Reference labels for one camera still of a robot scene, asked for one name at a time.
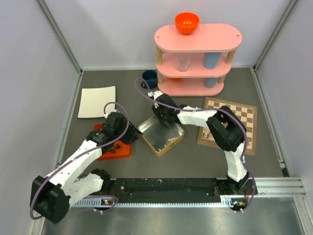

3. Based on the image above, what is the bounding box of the gold metal tin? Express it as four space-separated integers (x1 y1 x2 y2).
138 116 185 156

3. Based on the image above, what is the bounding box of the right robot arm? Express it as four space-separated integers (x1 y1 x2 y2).
148 91 249 194

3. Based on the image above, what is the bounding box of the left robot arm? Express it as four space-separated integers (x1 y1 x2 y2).
30 112 142 224

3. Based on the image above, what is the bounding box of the wooden chess board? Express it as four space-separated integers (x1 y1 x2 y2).
197 97 257 156

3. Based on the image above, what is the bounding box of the orange metal tin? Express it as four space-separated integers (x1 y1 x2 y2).
94 122 132 162

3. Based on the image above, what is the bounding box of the white square plate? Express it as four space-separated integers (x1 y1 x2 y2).
77 86 116 118

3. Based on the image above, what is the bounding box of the small orange bowl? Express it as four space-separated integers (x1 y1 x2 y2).
169 78 182 82

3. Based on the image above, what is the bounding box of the dark blue mug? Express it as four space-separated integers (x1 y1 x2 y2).
140 70 157 89

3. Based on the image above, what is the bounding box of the light blue lower cup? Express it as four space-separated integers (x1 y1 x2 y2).
205 77 219 88

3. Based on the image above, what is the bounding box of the light blue cup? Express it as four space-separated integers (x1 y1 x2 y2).
203 52 221 70
205 77 219 88

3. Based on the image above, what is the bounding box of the clear glass cup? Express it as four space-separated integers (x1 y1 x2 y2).
176 53 191 72

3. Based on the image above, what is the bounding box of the pink three-tier shelf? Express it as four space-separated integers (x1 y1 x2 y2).
155 23 242 96

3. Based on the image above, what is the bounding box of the orange plastic bowl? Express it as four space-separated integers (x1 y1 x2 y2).
175 12 200 35

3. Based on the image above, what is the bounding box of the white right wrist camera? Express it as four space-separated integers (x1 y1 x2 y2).
148 90 163 100

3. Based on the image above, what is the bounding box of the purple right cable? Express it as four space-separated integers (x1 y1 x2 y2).
134 78 256 213

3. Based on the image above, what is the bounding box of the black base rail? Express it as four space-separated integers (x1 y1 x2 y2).
99 178 257 203

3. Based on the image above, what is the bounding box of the grey cable duct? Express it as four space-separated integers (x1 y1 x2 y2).
73 194 247 209

